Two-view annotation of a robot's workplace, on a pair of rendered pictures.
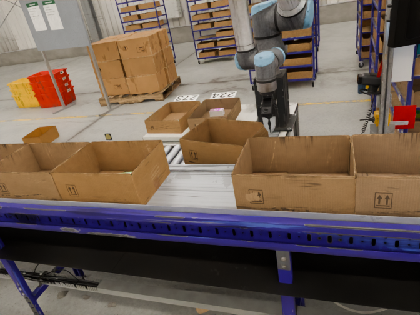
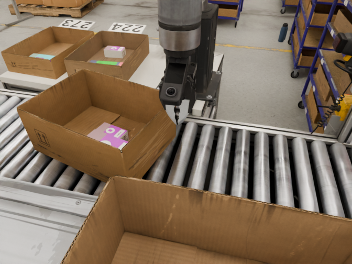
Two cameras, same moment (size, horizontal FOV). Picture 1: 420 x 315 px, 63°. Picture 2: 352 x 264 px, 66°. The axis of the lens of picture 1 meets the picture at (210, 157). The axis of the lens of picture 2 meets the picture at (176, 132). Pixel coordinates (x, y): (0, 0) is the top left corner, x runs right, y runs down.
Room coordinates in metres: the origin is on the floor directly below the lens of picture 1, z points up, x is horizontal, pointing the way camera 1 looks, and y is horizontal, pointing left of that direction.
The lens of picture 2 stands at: (0.95, -0.23, 1.38)
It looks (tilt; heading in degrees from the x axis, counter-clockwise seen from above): 40 degrees down; 351
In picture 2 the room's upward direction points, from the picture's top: straight up
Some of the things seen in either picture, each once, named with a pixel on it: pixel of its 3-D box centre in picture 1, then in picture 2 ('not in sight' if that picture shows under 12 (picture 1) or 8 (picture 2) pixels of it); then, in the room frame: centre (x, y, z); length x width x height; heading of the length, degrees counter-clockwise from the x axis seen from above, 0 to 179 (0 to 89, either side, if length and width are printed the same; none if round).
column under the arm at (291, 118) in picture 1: (272, 99); (191, 48); (2.05, -0.46, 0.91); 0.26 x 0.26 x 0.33; 65
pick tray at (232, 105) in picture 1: (215, 114); (111, 55); (2.29, -0.10, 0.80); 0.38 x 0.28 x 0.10; 158
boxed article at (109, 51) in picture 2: (217, 112); (114, 52); (2.38, -0.11, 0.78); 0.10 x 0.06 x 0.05; 70
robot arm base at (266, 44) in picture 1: (267, 42); not in sight; (2.05, -0.46, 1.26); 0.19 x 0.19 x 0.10
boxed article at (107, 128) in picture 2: not in sight; (111, 135); (1.69, -0.12, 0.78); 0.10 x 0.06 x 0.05; 53
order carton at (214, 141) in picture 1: (225, 144); (102, 122); (1.69, -0.10, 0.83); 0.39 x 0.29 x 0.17; 53
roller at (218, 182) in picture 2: not in sight; (218, 179); (1.49, -0.44, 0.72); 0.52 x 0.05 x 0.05; 158
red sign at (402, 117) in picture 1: (397, 117); not in sight; (1.58, -1.00, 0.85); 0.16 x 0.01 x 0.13; 68
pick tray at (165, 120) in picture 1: (174, 116); (53, 50); (2.40, 0.20, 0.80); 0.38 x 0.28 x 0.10; 154
